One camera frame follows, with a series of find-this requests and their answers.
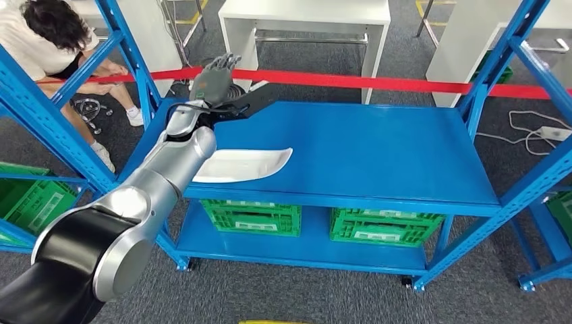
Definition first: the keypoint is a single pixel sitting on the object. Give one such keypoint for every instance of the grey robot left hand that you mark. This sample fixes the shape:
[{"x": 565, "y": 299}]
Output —
[{"x": 212, "y": 85}]

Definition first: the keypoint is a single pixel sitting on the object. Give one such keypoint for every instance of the white curved plastic part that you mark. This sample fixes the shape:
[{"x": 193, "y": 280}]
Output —
[{"x": 250, "y": 165}]

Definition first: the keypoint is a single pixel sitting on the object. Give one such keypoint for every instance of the silver black robot left arm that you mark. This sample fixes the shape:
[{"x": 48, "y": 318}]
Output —
[{"x": 134, "y": 192}]

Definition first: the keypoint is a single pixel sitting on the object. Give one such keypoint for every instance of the white cabinet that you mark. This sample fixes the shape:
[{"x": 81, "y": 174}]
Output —
[{"x": 152, "y": 35}]

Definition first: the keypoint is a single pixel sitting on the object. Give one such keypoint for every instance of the white table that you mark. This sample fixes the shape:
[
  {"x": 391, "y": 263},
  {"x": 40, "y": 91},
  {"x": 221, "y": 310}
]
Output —
[
  {"x": 304, "y": 11},
  {"x": 456, "y": 53}
]

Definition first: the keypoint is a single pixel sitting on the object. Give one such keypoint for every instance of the chrome chair base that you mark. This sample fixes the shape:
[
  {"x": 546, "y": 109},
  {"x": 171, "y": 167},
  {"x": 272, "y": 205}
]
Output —
[{"x": 89, "y": 109}]

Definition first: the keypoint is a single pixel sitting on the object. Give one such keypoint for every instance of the green plastic crate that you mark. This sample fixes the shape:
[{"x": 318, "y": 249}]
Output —
[
  {"x": 250, "y": 219},
  {"x": 40, "y": 210},
  {"x": 562, "y": 219},
  {"x": 500, "y": 76},
  {"x": 384, "y": 228}
]

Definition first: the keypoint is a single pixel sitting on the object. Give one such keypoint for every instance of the red barrier belt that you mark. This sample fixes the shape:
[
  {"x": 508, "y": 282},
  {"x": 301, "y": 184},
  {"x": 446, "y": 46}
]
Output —
[{"x": 357, "y": 82}]

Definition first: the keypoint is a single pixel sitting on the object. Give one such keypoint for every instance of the person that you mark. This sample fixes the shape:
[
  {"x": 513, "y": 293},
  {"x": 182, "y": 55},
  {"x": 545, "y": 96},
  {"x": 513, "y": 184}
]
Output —
[{"x": 27, "y": 44}]

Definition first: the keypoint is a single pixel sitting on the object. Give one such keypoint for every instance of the yellow floor tape square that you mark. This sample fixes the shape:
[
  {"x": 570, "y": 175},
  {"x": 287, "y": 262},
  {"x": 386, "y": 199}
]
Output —
[{"x": 272, "y": 322}]

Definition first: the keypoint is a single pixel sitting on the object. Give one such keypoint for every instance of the white power strip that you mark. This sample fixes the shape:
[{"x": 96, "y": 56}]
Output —
[{"x": 554, "y": 133}]

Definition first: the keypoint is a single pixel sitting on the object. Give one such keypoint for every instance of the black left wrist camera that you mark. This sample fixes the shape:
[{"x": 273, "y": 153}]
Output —
[{"x": 241, "y": 112}]

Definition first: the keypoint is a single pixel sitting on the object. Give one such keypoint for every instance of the chrome tube frame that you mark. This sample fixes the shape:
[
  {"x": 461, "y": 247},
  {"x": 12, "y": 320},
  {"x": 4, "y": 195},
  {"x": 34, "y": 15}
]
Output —
[
  {"x": 426, "y": 22},
  {"x": 178, "y": 27}
]

